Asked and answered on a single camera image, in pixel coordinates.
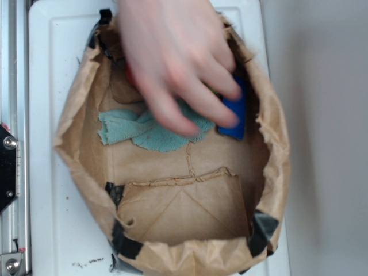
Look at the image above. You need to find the black corner bracket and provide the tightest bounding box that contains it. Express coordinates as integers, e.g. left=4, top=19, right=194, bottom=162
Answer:
left=0, top=123, right=18, bottom=214

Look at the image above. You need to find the aluminium frame rail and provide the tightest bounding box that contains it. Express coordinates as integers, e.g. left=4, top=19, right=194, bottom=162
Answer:
left=1, top=1, right=32, bottom=275

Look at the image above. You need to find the blue sponge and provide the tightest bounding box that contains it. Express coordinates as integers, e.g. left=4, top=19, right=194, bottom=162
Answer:
left=217, top=75, right=248, bottom=140

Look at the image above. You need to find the teal cloth rag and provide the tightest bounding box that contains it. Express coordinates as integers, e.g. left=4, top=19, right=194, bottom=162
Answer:
left=98, top=101, right=214, bottom=152

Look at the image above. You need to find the silver corner bracket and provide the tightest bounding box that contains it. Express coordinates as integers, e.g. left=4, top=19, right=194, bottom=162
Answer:
left=1, top=252, right=23, bottom=276

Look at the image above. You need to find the pale human hand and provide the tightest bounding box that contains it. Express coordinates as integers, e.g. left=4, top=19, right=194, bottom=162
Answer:
left=118, top=1, right=241, bottom=136

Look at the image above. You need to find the brown paper bag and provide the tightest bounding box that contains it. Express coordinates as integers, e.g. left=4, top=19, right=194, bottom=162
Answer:
left=55, top=9, right=290, bottom=275

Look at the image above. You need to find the orange ring toy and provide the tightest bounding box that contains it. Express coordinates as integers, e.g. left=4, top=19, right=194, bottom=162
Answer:
left=124, top=63, right=136, bottom=87

